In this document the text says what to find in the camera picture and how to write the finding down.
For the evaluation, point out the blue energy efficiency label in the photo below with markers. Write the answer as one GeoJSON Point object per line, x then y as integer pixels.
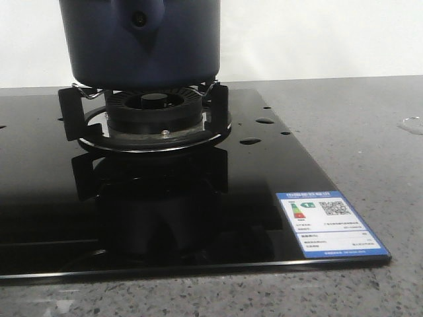
{"type": "Point", "coordinates": [327, 226]}

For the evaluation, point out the black metal pot support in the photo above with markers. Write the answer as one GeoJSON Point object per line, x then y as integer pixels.
{"type": "Point", "coordinates": [86, 121]}

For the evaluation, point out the black round gas burner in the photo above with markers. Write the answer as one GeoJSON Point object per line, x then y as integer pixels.
{"type": "Point", "coordinates": [152, 112]}

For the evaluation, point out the dark blue cooking pot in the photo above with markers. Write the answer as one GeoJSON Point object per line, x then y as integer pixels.
{"type": "Point", "coordinates": [125, 45]}

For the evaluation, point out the black glass gas stove top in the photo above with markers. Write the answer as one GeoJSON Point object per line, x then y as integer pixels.
{"type": "Point", "coordinates": [68, 214]}

